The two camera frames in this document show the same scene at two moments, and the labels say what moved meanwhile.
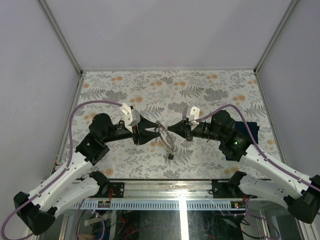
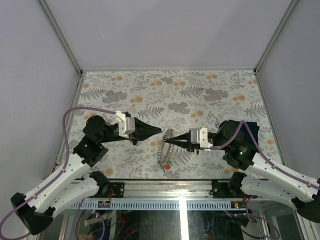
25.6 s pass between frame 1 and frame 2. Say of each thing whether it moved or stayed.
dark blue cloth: stayed
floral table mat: stayed
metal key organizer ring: moved
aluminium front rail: stayed
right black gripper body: moved
